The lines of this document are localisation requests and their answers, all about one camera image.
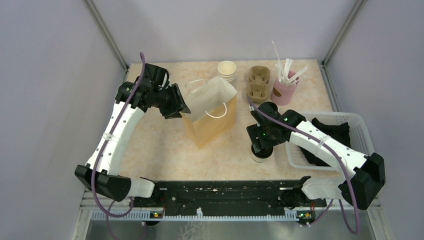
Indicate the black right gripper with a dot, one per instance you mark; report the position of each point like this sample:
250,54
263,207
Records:
254,131

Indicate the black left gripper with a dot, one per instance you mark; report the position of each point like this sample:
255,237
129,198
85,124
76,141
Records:
178,104

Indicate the black plastic cup lid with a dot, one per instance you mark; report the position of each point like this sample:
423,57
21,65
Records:
263,153

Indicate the white paper cup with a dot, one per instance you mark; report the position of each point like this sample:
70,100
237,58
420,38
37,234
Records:
260,159

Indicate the brown paper bag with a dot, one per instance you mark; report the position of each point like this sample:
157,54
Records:
213,104

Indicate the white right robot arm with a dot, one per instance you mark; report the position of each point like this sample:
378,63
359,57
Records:
361,176

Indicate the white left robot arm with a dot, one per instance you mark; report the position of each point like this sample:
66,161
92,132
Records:
101,171

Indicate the stack of black lids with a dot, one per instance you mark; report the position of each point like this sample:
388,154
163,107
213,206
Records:
269,108

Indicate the pink straw holder cup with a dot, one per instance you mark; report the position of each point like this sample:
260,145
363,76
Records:
281,94

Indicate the brown cardboard cup carrier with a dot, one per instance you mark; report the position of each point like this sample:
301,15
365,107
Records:
257,88

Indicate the stack of white paper cups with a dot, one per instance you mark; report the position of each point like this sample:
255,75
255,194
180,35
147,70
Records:
227,70

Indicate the black cloth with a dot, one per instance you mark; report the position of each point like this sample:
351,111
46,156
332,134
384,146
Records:
340,133

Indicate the white plastic basket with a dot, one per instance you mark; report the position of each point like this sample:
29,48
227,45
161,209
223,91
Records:
360,139

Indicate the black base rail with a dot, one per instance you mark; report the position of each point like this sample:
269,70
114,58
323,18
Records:
233,198

